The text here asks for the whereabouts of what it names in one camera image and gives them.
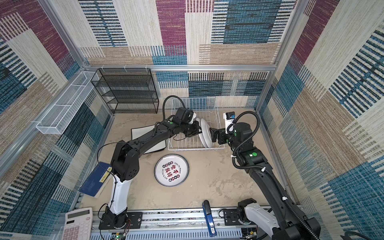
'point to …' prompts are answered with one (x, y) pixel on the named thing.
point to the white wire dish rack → (204, 108)
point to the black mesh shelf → (127, 90)
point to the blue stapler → (209, 218)
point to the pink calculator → (78, 225)
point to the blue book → (97, 180)
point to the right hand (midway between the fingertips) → (219, 129)
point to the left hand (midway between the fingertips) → (205, 128)
